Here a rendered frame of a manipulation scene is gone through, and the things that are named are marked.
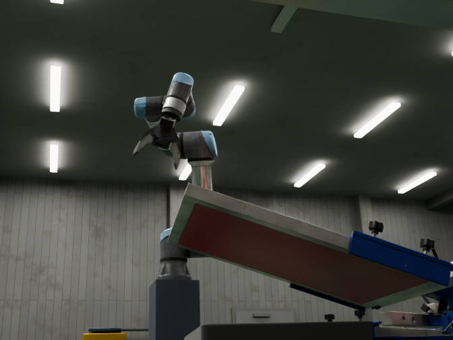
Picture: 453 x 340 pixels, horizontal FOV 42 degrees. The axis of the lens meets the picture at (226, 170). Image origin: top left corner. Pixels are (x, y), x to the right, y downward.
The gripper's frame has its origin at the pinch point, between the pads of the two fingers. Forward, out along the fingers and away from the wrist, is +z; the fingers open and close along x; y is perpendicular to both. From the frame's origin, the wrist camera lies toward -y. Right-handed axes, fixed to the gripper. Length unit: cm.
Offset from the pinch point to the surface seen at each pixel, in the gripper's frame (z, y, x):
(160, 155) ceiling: -315, 787, 40
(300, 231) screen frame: 18, -29, -46
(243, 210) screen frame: 16.7, -29.2, -29.1
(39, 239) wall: -138, 929, 208
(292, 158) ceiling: -387, 781, -192
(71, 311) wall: -33, 936, 107
